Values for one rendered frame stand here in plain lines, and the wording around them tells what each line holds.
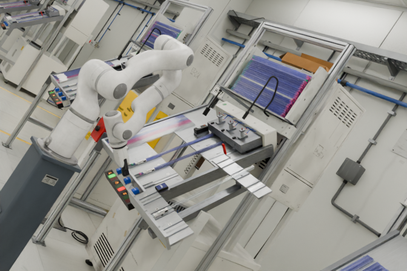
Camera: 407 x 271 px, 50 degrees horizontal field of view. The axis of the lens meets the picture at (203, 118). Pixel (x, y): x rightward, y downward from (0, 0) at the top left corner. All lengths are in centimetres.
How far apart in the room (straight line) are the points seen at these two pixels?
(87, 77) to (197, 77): 188
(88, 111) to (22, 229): 55
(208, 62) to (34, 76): 349
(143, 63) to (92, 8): 471
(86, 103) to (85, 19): 479
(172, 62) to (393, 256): 117
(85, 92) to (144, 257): 99
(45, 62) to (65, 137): 476
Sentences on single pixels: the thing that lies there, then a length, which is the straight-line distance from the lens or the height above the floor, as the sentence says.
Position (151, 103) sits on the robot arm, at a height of 108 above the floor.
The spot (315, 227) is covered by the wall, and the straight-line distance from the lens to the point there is 377.
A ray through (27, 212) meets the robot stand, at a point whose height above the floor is 45.
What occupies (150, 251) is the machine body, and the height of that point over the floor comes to 42.
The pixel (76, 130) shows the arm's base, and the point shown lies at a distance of 182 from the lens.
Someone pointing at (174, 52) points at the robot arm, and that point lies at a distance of 195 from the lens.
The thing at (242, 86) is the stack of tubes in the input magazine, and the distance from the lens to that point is 261.
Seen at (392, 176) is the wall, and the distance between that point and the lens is 362.
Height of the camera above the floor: 118
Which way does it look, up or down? 1 degrees down
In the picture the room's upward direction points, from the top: 34 degrees clockwise
